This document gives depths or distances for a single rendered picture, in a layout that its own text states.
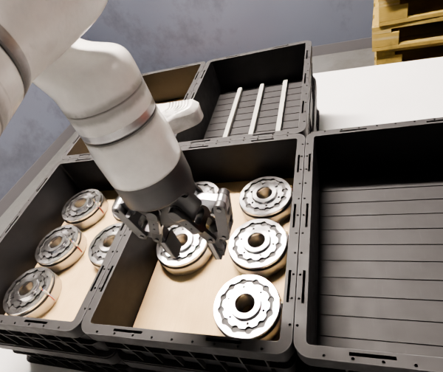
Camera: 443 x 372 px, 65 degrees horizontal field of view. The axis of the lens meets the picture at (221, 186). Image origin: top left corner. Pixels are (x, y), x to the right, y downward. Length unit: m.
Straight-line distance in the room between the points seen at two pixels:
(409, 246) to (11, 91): 0.56
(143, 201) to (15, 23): 0.18
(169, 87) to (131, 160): 0.86
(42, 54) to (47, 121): 3.02
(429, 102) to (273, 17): 2.03
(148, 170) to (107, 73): 0.09
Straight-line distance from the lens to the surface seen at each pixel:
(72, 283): 0.77
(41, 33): 0.22
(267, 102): 0.98
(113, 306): 0.59
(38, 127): 3.18
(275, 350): 0.43
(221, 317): 0.55
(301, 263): 0.48
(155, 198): 0.32
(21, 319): 0.64
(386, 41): 2.08
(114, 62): 0.28
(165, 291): 0.64
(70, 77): 0.28
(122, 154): 0.29
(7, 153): 3.00
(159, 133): 0.30
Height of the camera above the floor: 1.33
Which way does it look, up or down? 41 degrees down
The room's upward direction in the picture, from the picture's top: 23 degrees counter-clockwise
